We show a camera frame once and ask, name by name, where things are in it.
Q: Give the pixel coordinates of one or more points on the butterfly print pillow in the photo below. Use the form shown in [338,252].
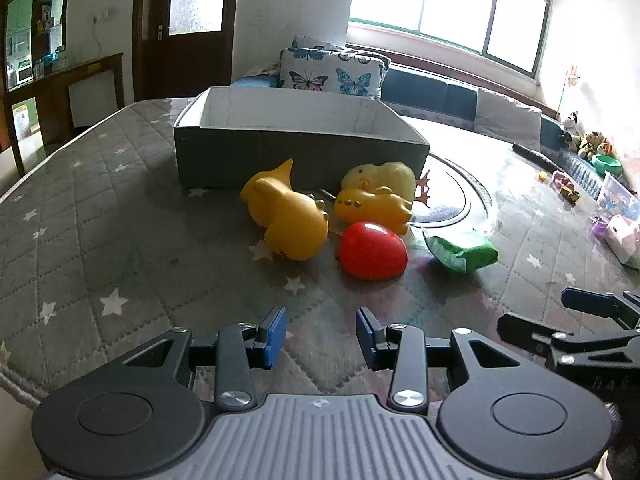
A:
[325,75]
[320,42]

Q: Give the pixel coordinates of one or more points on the green packet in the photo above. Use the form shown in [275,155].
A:
[465,255]

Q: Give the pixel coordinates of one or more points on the purple small toy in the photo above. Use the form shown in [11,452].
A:
[599,230]

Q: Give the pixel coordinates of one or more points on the green bowl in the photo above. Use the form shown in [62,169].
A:
[607,164]

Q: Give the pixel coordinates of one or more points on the red ball toy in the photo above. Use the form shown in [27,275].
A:
[370,252]

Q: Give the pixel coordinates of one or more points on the panda plush toy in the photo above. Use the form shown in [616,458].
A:
[571,127]

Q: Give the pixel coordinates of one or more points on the white and pink bag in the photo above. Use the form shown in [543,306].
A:
[625,240]

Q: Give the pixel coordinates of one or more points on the grey cardboard box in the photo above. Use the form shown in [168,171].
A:
[250,155]

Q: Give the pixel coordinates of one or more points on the brown plush toys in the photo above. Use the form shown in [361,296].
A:
[595,144]

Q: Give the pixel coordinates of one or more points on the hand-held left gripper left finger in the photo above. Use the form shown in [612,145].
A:
[274,335]

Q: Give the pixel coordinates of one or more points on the brown wooden cabinet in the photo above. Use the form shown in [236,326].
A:
[50,105]

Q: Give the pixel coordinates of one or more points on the yellow plush chick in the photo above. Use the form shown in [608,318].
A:
[385,175]

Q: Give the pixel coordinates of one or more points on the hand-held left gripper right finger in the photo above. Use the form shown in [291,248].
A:
[367,337]

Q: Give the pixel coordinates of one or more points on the window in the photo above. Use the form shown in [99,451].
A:
[450,10]

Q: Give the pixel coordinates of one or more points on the grey cushion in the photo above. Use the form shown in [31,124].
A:
[505,115]

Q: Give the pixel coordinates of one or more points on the blue sofa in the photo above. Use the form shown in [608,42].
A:
[425,92]

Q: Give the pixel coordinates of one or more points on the colourful pinwheel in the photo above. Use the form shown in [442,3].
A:
[572,80]

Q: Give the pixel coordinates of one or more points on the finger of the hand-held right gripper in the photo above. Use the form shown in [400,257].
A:
[560,345]
[590,302]

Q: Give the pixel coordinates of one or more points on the small orange dinosaur toy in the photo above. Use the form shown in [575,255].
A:
[370,207]

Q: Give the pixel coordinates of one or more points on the brown door with frosted glass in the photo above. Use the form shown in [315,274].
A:
[200,60]

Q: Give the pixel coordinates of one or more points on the white wall switch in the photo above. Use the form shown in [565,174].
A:
[102,15]

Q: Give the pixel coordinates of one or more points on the orange spiky plastic toy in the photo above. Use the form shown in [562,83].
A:
[424,187]

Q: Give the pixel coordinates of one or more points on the large orange dinosaur toy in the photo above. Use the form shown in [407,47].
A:
[290,220]

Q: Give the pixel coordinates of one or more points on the clear plastic box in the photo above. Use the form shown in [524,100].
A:
[617,197]

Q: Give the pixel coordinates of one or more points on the round glass turntable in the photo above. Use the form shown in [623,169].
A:
[450,200]

